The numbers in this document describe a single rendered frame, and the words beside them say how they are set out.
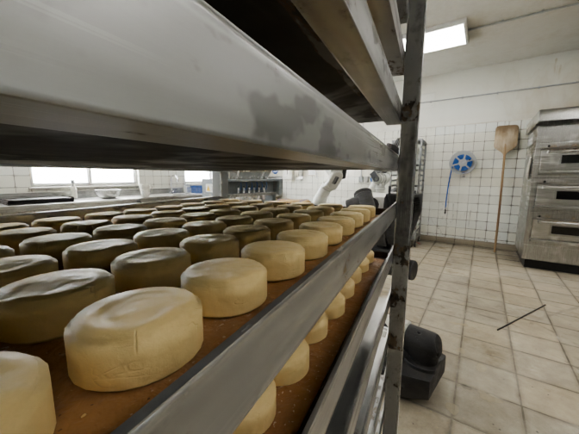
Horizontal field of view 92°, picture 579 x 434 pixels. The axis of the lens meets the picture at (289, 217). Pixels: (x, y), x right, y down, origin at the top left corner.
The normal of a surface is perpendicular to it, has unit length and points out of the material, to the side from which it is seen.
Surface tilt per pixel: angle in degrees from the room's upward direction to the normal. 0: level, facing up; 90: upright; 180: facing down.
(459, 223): 90
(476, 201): 90
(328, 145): 90
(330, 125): 90
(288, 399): 0
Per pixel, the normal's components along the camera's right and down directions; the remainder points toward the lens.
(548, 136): -0.57, 0.11
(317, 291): 0.90, 0.07
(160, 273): 0.54, 0.12
